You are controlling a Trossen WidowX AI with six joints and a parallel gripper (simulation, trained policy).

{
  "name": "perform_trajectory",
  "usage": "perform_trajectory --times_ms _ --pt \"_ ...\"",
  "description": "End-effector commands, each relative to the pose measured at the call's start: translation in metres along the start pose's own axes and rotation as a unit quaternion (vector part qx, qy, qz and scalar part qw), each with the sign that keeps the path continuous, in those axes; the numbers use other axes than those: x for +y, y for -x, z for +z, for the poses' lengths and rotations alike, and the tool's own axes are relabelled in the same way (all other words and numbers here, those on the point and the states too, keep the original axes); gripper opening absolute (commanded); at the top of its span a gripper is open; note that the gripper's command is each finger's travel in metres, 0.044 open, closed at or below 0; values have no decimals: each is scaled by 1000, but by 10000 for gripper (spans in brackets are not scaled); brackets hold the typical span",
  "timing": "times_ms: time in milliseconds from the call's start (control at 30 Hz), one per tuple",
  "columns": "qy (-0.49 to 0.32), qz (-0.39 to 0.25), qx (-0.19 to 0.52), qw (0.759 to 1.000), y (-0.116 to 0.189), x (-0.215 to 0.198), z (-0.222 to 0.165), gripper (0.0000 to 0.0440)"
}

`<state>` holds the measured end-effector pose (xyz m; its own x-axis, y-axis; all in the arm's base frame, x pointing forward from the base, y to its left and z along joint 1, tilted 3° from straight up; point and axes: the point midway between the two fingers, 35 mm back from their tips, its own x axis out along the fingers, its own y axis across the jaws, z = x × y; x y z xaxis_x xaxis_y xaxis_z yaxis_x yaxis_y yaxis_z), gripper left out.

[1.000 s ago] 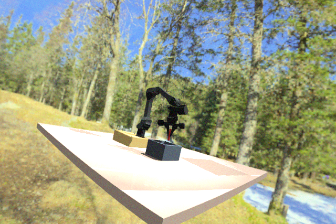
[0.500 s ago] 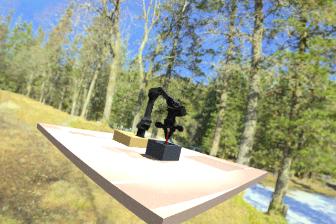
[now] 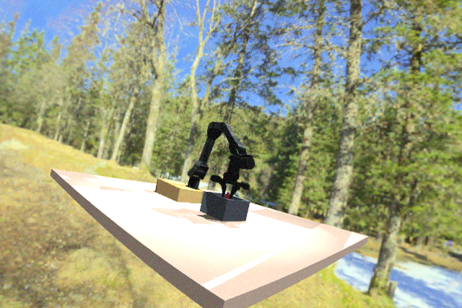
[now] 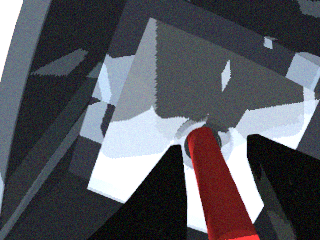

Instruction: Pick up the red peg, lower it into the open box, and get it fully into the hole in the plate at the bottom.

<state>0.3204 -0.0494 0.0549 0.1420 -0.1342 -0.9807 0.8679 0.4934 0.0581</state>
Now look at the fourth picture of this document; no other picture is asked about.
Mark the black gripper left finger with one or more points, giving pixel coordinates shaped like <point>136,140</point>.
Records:
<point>157,209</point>

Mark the red peg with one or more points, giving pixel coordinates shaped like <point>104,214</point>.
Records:
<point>223,209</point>

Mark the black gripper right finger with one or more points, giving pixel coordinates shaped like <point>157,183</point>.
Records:
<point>288,183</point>

